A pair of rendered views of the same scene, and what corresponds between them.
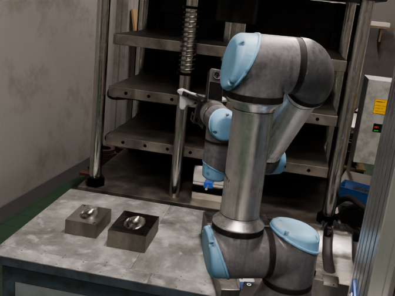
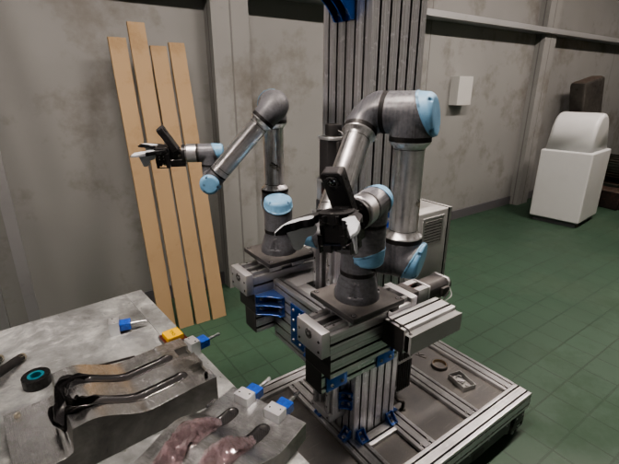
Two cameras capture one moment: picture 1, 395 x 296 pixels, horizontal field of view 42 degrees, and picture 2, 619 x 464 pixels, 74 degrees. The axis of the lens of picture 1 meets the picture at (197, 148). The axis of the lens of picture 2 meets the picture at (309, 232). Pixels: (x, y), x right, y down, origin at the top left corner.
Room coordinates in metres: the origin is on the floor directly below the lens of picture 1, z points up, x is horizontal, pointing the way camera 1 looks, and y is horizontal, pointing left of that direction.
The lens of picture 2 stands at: (2.11, 0.45, 1.69)
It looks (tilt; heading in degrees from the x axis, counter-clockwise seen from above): 19 degrees down; 221
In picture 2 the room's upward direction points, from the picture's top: straight up
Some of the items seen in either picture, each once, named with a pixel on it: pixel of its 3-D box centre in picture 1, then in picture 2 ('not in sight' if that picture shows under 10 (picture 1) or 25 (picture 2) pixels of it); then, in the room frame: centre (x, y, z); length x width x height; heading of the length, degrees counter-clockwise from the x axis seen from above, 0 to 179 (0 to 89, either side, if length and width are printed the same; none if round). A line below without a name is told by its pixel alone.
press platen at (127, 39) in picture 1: (234, 47); not in sight; (2.79, -0.14, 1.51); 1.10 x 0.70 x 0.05; 81
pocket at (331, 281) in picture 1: (330, 283); (199, 373); (1.55, -0.49, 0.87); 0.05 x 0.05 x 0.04; 81
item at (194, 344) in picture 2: not in sight; (204, 341); (1.40, -0.68, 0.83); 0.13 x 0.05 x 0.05; 177
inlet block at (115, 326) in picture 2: not in sight; (127, 323); (1.53, -0.99, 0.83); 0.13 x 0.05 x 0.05; 154
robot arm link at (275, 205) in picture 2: not in sight; (277, 212); (0.97, -0.73, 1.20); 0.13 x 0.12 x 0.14; 51
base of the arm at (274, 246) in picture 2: not in sight; (278, 238); (0.97, -0.72, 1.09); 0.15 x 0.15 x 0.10
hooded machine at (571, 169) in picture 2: not in sight; (572, 167); (-4.20, -0.50, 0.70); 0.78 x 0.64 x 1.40; 168
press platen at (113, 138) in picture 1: (223, 138); not in sight; (2.78, -0.14, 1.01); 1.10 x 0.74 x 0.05; 81
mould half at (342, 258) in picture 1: (342, 256); (114, 397); (1.77, -0.58, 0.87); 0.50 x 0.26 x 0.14; 171
